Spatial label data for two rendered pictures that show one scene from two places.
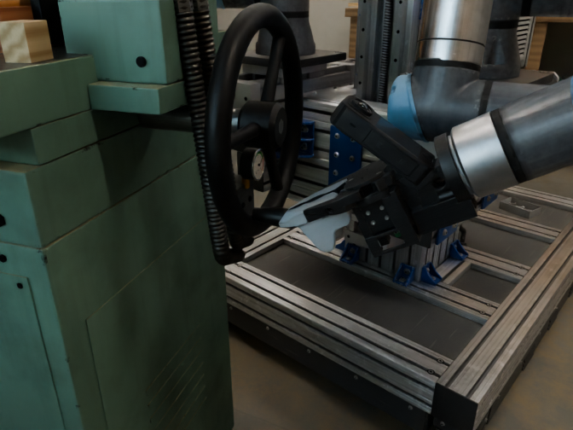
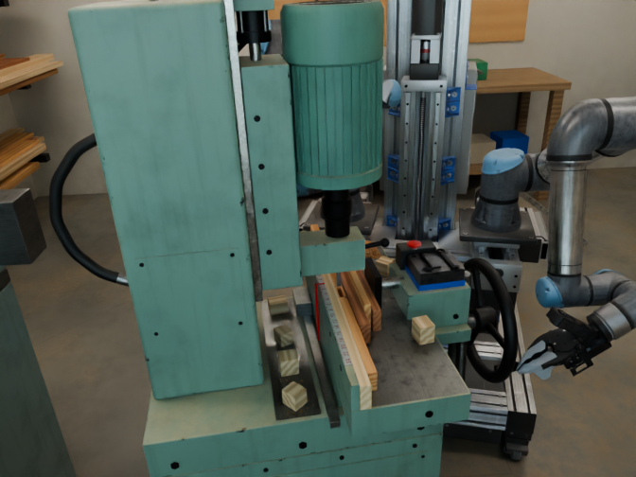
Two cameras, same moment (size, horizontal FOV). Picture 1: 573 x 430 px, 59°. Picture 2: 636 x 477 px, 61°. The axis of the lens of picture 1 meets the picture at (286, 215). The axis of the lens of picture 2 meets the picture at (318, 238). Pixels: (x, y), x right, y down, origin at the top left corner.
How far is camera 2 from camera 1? 1.02 m
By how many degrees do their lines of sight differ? 24
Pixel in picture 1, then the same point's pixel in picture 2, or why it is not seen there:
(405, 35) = (435, 197)
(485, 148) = (622, 324)
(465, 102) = (584, 291)
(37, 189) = not seen: hidden behind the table
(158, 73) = (464, 319)
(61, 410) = not seen: outside the picture
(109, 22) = (439, 301)
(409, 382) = (489, 415)
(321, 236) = (544, 373)
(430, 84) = (567, 286)
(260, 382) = not seen: hidden behind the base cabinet
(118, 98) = (447, 338)
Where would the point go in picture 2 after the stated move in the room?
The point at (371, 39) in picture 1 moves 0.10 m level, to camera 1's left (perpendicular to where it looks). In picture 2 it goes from (408, 200) to (383, 206)
